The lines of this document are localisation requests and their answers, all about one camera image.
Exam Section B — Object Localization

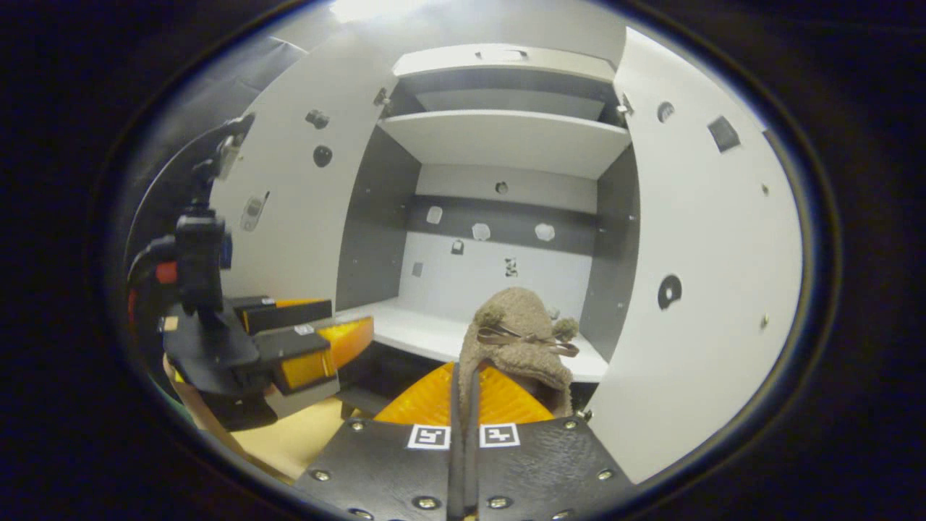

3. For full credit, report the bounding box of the white gray shoe cabinet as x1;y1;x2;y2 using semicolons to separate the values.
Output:
334;42;642;420

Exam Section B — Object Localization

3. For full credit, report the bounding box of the white cabinet drawer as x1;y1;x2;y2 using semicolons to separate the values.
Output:
393;43;617;84

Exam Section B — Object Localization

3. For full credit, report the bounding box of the white shoe cabinet door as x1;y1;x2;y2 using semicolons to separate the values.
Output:
585;27;804;484
210;29;399;305

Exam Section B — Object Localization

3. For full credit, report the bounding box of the brown fuzzy shoe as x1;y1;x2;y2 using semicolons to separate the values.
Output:
458;287;581;419

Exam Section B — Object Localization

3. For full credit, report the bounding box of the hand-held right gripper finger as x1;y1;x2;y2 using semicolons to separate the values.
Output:
464;364;639;521
293;360;464;521

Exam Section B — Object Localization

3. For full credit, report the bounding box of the white cabinet shelf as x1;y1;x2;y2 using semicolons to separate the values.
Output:
334;297;608;383
378;110;632;180

